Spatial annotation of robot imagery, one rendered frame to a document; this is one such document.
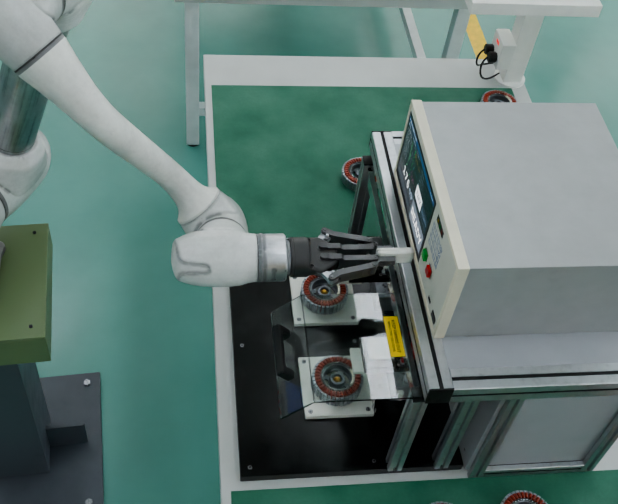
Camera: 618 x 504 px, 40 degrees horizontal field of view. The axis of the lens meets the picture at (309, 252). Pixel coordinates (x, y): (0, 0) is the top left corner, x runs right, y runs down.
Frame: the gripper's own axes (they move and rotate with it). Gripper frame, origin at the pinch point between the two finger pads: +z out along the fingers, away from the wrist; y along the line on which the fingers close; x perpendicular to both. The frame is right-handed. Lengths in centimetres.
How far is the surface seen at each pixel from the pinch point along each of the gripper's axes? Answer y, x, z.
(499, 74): -109, -43, 61
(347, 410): 10.1, -40.0, -5.0
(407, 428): 24.1, -23.0, 2.5
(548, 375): 23.4, -6.8, 25.9
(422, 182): -11.5, 7.8, 6.1
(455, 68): -113, -43, 47
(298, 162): -70, -43, -8
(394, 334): 10.0, -11.6, 0.4
